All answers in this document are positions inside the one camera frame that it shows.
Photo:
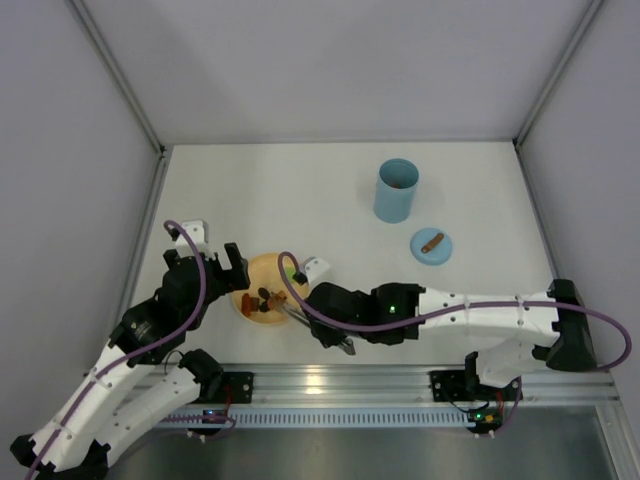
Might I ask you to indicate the aluminium frame post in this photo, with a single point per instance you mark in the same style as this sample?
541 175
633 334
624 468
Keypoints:
556 150
90 28

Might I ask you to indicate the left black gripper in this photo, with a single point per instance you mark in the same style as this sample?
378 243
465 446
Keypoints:
223 275

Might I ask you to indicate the orange fried drumstick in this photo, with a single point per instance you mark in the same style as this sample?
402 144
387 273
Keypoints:
277 300

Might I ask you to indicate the blue lid with brown handle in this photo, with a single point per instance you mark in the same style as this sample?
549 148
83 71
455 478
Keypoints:
431 246

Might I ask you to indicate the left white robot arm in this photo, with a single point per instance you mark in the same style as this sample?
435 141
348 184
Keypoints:
89 435

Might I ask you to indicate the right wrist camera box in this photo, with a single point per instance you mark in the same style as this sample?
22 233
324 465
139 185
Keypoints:
316 271

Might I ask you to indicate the left aluminium frame post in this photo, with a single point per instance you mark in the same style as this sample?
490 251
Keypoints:
90 28

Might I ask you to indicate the beige round plate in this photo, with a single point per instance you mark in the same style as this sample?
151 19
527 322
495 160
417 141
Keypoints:
264 272

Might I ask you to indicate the right aluminium frame post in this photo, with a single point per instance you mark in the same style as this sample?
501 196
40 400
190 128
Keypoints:
556 150

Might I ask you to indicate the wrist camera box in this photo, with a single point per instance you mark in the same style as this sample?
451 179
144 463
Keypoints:
316 271
197 230

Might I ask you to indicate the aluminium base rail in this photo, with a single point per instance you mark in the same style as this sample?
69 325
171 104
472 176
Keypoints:
324 386

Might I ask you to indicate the white slotted cable duct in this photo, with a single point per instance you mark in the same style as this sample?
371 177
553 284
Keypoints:
271 418

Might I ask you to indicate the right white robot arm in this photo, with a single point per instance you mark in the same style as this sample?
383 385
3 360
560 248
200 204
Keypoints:
485 315

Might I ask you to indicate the green round cookie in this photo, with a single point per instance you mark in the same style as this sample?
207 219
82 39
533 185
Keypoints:
291 273

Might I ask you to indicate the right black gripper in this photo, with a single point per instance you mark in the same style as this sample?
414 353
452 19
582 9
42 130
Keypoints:
320 310

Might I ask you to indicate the blue lunch box cup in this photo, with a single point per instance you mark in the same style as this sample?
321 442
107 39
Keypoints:
394 205

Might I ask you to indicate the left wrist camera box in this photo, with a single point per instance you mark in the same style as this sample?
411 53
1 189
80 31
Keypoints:
197 230

